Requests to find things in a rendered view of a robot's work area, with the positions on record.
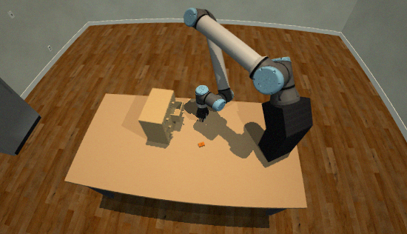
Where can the tan chest of drawers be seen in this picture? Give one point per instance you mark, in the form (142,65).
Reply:
(152,115)

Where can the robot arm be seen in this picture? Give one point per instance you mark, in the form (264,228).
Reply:
(267,80)

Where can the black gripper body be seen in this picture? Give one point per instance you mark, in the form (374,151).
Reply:
(201,114)

